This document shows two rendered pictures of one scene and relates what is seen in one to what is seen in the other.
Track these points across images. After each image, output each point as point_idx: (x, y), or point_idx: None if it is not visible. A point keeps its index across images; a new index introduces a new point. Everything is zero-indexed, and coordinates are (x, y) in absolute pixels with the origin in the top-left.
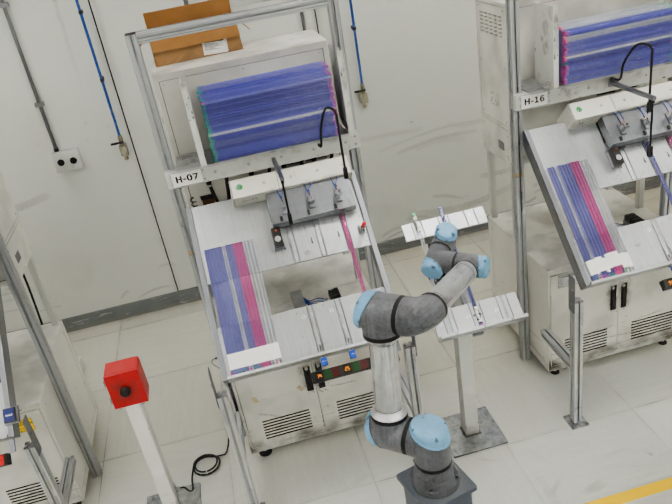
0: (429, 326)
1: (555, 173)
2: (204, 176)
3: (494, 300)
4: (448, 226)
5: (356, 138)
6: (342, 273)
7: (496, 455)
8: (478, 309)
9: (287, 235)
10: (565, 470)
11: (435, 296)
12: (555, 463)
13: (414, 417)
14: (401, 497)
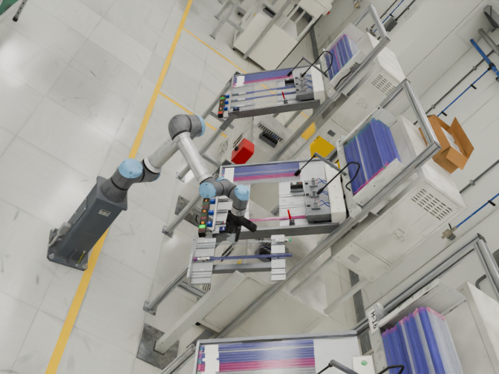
0: (168, 126)
1: (306, 343)
2: (339, 151)
3: (209, 270)
4: (244, 189)
5: (353, 209)
6: (301, 291)
7: (131, 343)
8: (206, 260)
9: (298, 193)
10: (93, 362)
11: (183, 130)
12: (102, 363)
13: (142, 165)
14: (135, 281)
